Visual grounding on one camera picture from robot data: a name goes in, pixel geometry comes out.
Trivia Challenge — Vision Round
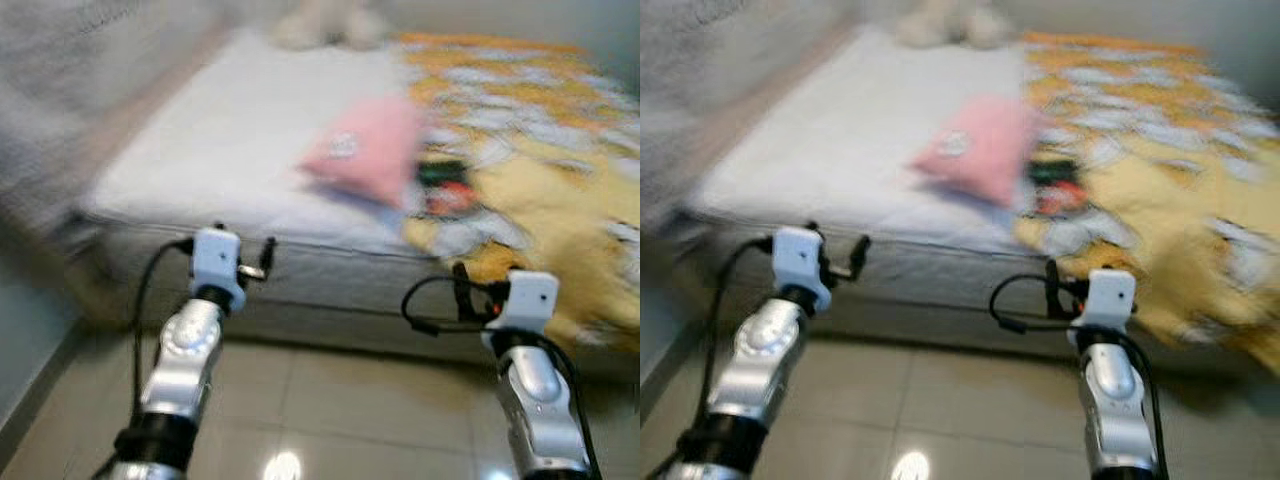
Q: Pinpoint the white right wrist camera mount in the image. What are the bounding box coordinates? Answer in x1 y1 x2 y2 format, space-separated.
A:
1068 268 1138 336
485 270 559 336

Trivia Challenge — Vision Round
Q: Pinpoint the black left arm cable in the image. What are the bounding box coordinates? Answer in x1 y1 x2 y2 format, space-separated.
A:
130 238 196 421
700 238 776 421

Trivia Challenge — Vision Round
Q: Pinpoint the grey bed base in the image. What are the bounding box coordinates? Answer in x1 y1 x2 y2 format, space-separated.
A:
70 210 641 376
660 210 1280 371

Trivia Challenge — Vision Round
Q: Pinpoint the pink pillow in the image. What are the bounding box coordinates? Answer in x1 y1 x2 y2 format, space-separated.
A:
908 95 1036 209
298 95 426 211

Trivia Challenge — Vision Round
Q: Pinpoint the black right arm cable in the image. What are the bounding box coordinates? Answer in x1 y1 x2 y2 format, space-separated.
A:
401 276 491 336
989 275 1076 334

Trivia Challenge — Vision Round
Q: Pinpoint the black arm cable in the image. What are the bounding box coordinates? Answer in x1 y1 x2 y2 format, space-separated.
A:
130 238 196 421
401 276 491 336
989 275 1076 334
700 238 776 421

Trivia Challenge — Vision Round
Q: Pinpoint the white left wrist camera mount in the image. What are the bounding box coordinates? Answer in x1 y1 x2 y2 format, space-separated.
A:
190 228 246 309
772 226 833 313

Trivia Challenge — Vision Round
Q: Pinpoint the beige plush toy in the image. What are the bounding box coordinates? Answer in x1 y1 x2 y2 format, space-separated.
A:
268 0 393 53
893 0 1016 51

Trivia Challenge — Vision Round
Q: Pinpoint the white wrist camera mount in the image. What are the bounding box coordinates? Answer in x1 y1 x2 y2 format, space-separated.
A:
1068 268 1138 336
190 228 246 309
485 270 559 336
772 226 833 313

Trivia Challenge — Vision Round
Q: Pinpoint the yellow cartoon print blanket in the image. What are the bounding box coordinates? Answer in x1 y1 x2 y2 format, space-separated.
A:
395 30 641 351
1010 30 1280 351

